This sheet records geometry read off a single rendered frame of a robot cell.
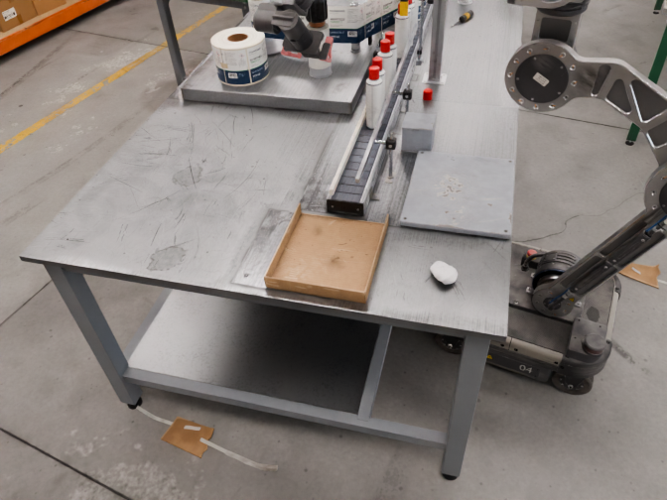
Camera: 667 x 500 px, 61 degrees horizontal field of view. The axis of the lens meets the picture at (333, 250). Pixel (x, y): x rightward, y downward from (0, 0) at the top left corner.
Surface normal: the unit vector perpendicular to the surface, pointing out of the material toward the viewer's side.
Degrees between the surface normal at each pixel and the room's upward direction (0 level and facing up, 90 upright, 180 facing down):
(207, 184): 0
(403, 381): 0
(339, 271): 0
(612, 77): 90
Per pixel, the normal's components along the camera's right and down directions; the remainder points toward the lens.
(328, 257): -0.05, -0.73
